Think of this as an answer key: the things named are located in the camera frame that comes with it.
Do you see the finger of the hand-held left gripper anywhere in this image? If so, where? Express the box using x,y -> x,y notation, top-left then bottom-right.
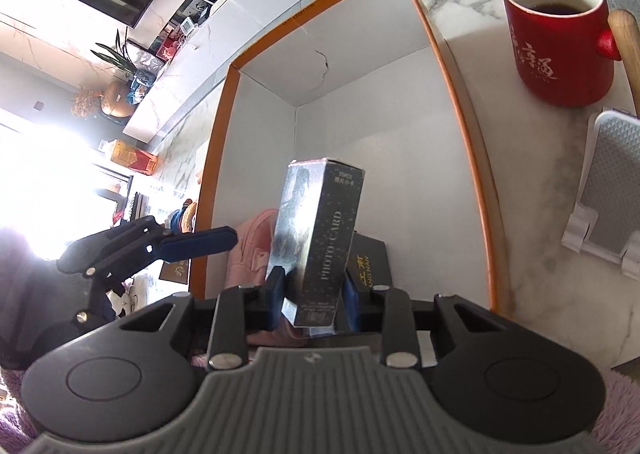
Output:
56,215 -> 239,285

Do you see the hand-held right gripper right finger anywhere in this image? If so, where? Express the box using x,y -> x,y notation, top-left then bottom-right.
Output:
341,278 -> 508,369

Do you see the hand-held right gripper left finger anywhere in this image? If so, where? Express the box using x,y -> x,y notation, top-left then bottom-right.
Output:
117,266 -> 287,371

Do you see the black box with gold lettering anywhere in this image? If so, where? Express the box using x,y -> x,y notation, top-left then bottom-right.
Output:
345,230 -> 388,291

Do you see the pink pouch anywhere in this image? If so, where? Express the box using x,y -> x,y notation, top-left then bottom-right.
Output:
226,208 -> 308,349

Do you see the silver photo card box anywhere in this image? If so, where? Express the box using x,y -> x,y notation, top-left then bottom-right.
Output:
267,158 -> 366,339

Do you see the orange cardboard box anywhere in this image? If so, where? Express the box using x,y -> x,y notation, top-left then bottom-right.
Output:
192,0 -> 511,315

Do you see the blue orange plush toy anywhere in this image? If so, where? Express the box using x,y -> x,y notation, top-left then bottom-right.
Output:
167,201 -> 198,235

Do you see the orange red carton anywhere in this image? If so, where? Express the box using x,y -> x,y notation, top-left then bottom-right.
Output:
111,140 -> 158,175

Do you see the bronze round vase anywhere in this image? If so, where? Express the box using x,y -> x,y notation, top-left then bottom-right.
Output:
102,78 -> 136,119

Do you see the dried flower bunch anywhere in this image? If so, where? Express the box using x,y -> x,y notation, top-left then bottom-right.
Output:
70,86 -> 106,119

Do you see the plant in blue pot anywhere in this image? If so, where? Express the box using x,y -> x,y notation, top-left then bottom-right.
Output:
90,28 -> 138,79

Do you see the purple fuzzy cloth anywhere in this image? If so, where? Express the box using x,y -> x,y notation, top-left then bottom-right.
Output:
0,349 -> 640,440

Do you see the white grey phone stand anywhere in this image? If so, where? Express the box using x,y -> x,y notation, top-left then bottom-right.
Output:
560,106 -> 640,277

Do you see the red mug with wooden handle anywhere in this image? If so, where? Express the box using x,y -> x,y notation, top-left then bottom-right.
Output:
501,0 -> 640,108

